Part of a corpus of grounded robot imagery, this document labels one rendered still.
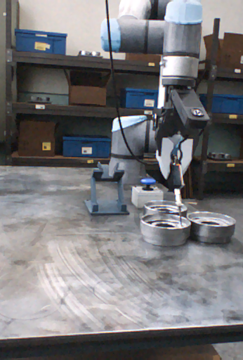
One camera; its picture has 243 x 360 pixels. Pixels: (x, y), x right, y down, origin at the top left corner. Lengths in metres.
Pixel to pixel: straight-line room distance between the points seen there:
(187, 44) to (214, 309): 0.51
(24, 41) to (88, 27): 0.90
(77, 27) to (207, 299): 4.47
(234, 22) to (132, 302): 5.03
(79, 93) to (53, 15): 1.03
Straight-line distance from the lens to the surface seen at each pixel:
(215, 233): 0.86
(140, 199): 1.07
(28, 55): 4.26
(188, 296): 0.63
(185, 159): 0.88
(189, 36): 0.86
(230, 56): 4.81
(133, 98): 4.46
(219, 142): 5.37
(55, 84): 4.85
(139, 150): 1.39
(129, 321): 0.55
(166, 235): 0.80
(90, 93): 4.33
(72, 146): 4.40
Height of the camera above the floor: 1.08
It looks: 11 degrees down
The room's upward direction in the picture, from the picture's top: 3 degrees clockwise
